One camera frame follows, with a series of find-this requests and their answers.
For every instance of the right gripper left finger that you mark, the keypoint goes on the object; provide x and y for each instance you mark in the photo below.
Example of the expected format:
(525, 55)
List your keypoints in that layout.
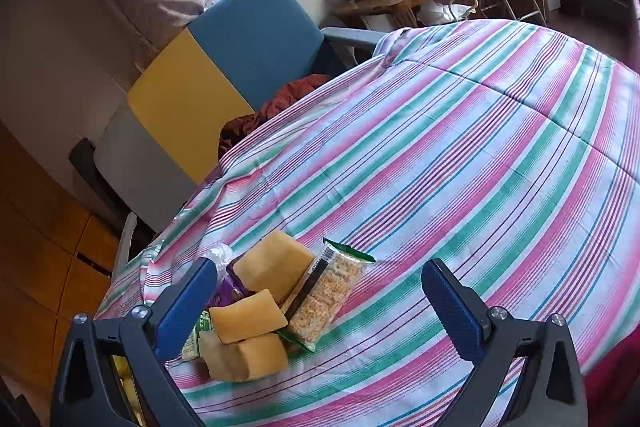
(87, 391)

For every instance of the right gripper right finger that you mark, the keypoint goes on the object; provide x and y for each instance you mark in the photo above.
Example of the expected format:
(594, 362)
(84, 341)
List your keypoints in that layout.
(549, 391)

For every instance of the green white small box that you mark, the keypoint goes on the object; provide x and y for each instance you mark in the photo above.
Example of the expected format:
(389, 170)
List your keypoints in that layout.
(191, 348)

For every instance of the purple sachet packet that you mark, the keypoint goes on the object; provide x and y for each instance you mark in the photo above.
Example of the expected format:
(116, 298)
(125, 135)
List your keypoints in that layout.
(229, 289)

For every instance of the tan sponge block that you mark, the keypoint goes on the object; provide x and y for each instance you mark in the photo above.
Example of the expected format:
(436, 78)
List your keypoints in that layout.
(276, 262)
(249, 317)
(248, 360)

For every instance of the white plastic ball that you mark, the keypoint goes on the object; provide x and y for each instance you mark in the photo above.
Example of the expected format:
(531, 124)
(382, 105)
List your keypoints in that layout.
(220, 253)

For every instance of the cracker packet green ends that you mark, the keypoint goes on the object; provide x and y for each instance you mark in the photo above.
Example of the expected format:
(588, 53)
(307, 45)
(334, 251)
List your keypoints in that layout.
(321, 292)

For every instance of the wooden wardrobe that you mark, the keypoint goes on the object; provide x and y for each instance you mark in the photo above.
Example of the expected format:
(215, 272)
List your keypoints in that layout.
(56, 260)

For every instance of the striped bed quilt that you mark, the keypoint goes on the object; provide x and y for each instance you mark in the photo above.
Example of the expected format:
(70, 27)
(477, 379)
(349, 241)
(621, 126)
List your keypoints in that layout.
(508, 150)

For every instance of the dark red cloth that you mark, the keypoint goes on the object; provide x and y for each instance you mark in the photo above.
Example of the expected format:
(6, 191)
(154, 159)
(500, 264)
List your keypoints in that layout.
(238, 128)

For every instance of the grey yellow blue chair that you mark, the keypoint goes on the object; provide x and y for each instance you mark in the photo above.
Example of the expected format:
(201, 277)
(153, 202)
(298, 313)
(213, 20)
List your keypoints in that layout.
(163, 140)

